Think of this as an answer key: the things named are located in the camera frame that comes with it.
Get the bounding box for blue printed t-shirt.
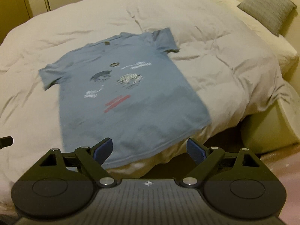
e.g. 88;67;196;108
39;28;211;169

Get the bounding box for cream mattress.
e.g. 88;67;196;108
212;0;299;75

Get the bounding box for grey pillow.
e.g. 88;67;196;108
237;0;297;36

